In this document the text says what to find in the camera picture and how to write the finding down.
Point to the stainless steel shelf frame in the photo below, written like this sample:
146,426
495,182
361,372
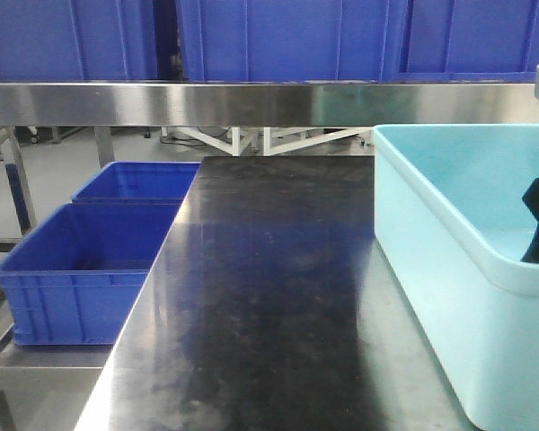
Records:
509,112

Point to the far blue bin below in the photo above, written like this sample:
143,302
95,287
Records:
138,183

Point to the blue bin below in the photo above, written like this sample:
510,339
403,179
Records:
138,183
73,280

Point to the large blue crate on shelf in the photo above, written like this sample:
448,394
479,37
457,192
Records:
286,41

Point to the near blue bin below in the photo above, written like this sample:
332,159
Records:
73,280

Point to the light blue plastic tub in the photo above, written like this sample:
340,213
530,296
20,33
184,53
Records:
451,221

